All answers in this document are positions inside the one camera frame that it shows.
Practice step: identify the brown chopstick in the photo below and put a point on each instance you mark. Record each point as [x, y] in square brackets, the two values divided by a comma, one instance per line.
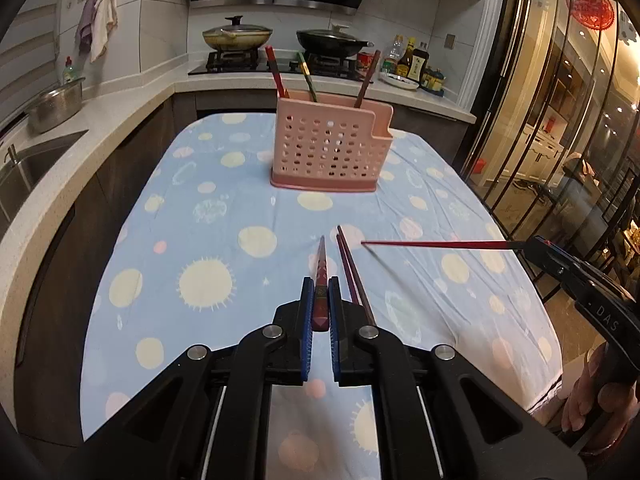
[368, 77]

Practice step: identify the dark red chopstick pair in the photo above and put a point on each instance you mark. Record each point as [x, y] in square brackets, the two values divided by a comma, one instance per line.
[354, 270]

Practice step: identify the dark soy sauce bottle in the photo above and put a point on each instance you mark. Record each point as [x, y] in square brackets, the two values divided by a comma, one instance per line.
[419, 62]

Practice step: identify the yellow-capped sauce bottle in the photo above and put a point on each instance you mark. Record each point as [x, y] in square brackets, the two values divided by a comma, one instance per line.
[405, 60]

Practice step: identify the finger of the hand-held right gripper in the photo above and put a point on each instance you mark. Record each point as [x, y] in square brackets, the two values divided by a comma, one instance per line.
[550, 262]
[545, 241]

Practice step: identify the black wok with lid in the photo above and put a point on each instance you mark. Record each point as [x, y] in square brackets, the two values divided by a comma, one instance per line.
[330, 42]

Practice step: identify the window blind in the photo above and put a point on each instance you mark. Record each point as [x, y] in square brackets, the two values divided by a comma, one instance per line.
[30, 60]

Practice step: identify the purple hanging towel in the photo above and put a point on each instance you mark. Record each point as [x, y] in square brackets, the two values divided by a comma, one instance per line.
[86, 25]

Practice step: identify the black gas stove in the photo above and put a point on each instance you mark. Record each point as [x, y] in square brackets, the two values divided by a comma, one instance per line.
[235, 66]

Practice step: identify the steel sink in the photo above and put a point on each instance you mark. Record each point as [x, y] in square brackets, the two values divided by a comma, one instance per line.
[30, 170]

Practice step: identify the steel pot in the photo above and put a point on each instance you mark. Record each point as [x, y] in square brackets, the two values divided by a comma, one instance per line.
[55, 107]

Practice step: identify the green chopstick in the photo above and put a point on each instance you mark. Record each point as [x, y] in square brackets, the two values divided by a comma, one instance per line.
[306, 72]

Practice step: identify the green dish soap bottle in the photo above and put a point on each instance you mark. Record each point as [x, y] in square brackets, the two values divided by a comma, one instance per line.
[70, 72]

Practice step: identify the red container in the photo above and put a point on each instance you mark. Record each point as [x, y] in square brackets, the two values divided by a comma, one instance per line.
[363, 62]

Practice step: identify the person's right hand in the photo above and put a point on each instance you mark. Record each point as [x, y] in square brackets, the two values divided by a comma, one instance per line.
[575, 405]

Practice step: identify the steel faucet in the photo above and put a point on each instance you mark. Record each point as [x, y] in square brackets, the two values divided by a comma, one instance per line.
[11, 156]

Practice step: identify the glass sliding door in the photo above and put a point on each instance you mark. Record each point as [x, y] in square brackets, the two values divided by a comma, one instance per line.
[540, 110]

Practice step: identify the pink plastic utensil holder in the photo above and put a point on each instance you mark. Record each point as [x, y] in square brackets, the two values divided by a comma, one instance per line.
[325, 145]

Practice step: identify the blue dotted tablecloth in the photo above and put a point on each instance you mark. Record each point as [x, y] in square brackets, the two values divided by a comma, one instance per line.
[225, 210]

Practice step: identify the wall outlet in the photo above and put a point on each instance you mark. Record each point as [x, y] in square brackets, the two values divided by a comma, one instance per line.
[450, 41]

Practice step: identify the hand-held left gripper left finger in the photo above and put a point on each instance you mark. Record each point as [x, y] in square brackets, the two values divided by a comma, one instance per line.
[307, 330]

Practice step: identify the white hanging towel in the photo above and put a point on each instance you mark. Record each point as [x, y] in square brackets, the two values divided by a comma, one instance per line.
[104, 22]

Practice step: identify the small seasoning jars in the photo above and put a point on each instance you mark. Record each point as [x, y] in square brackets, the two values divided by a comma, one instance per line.
[434, 81]

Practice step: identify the clear oil bottle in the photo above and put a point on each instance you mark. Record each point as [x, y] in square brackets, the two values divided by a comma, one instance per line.
[392, 55]

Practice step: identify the white plate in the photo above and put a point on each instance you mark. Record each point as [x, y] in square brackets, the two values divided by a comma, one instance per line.
[397, 81]

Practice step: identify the beige pan with lid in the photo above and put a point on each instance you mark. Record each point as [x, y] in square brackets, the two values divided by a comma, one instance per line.
[237, 37]

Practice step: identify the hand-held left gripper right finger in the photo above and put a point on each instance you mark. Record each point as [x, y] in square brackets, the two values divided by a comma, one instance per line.
[335, 330]

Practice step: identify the small red box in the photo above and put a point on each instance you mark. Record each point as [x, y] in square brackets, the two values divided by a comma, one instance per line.
[479, 164]

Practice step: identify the red paper window decoration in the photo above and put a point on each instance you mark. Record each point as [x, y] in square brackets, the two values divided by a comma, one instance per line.
[590, 7]

